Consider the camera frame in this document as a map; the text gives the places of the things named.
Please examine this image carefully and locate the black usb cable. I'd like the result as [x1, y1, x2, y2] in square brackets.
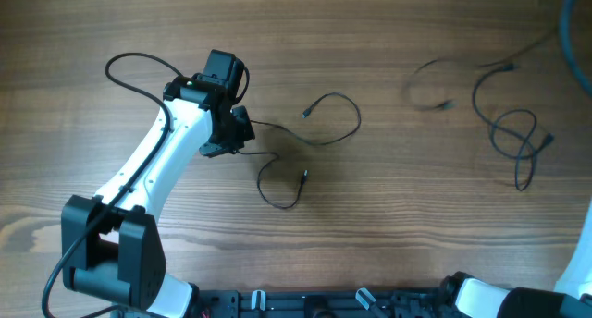
[235, 91, 363, 211]
[471, 62, 556, 192]
[401, 26, 561, 113]

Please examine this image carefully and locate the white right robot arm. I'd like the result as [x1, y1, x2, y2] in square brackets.
[438, 213, 591, 318]

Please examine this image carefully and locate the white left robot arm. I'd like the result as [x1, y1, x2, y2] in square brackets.
[42, 50, 254, 317]

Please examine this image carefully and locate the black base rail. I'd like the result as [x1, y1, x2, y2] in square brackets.
[199, 288, 439, 318]

